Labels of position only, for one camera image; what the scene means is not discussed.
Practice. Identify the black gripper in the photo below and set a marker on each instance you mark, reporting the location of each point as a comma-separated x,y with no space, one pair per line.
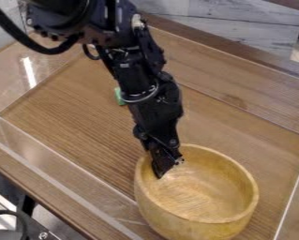
154,99

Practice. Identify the brown wooden bowl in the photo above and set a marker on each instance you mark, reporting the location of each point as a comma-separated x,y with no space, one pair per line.
202,200

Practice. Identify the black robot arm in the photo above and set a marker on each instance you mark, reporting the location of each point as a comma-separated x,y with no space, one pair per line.
113,32

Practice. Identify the green rectangular block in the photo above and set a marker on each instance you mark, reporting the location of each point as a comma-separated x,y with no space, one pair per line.
118,96

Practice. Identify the clear acrylic tray wall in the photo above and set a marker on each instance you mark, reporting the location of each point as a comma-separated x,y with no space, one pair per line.
98,210

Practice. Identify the black metal table frame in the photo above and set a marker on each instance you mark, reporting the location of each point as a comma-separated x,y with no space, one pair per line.
38,232

